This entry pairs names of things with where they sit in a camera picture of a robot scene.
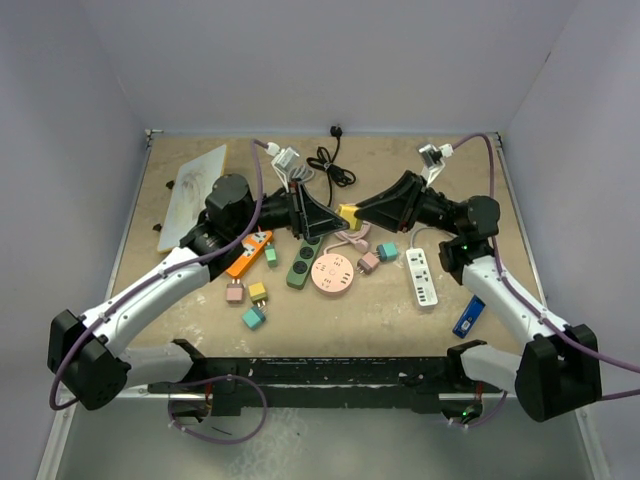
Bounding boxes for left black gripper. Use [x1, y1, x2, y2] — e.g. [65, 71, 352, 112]
[232, 178, 348, 240]

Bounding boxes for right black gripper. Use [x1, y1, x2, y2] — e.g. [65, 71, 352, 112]
[353, 171, 462, 237]

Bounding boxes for yellow usb charger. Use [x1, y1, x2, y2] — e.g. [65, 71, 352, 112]
[337, 204, 363, 231]

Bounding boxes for teal usb charger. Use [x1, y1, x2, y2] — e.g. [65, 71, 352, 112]
[376, 242, 398, 263]

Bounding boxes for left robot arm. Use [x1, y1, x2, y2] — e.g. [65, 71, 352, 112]
[47, 174, 348, 410]

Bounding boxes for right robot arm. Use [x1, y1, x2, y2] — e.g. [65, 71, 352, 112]
[355, 171, 603, 422]

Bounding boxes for green charger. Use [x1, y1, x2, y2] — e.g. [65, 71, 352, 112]
[264, 243, 279, 268]

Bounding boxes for pink round power strip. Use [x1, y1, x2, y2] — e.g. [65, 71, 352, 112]
[311, 253, 354, 297]

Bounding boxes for green power strip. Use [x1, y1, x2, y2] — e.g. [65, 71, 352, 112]
[286, 237, 324, 290]

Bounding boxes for orange power strip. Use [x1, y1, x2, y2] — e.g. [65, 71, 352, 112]
[226, 230, 273, 279]

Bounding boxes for pink charger near round strip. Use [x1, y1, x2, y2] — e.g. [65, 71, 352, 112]
[356, 252, 380, 275]

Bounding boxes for white power strip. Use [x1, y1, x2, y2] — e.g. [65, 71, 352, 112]
[405, 248, 438, 310]

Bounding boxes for yellow charger front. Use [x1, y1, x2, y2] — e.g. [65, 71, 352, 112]
[248, 282, 268, 304]

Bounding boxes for pink charger front left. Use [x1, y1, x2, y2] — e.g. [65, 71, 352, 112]
[225, 279, 245, 305]

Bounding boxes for teal charger front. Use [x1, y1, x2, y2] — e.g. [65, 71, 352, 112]
[241, 305, 266, 331]

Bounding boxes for white yellow drawing board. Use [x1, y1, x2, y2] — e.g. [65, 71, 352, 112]
[156, 144, 227, 253]

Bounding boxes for blue box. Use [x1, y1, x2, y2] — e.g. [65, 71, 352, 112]
[452, 296, 485, 339]

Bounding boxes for grey white strip cable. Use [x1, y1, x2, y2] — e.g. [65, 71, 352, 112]
[409, 224, 451, 251]

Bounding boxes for pink power cable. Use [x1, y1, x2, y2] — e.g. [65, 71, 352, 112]
[322, 222, 374, 255]

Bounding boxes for black power cable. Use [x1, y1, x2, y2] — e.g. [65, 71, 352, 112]
[305, 124, 357, 207]

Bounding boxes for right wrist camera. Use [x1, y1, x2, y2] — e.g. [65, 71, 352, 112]
[417, 143, 454, 186]

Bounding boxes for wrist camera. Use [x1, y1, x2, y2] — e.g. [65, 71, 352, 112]
[417, 143, 454, 186]
[265, 142, 314, 191]

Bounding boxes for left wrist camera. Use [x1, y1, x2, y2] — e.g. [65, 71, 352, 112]
[265, 142, 314, 191]

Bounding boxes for black base frame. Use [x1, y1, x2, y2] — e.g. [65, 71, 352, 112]
[149, 340, 484, 423]

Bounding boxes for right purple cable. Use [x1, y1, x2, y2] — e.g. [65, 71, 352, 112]
[447, 132, 640, 431]

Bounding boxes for aluminium rail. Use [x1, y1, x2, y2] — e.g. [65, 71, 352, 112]
[36, 391, 162, 479]

